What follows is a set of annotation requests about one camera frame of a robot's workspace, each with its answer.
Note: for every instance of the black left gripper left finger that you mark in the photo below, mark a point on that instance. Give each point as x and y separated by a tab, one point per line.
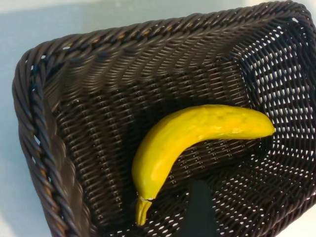
191	217

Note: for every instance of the dark brown wicker basket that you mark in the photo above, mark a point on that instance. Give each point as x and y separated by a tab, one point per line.
98	111

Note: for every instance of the yellow banana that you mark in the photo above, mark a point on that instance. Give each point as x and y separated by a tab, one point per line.
172	138

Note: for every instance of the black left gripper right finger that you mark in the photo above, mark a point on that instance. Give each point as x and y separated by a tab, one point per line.
206	217

